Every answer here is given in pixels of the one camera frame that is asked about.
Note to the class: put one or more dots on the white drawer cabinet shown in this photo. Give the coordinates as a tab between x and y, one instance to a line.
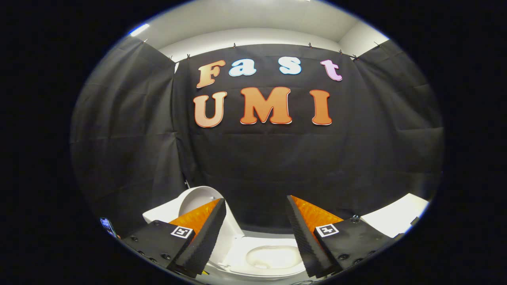
396	215

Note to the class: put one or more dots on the black backdrop cloth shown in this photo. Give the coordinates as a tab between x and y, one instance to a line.
257	158

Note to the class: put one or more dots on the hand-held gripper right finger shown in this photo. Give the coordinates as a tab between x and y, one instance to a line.
307	237

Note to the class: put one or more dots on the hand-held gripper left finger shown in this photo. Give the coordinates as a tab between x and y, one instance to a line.
206	237

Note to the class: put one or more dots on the white toilet seat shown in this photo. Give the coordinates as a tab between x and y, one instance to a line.
237	253

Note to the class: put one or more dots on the white toilet tank lid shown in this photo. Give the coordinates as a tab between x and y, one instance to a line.
158	213

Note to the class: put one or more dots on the dark smartphone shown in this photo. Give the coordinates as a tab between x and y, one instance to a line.
107	226

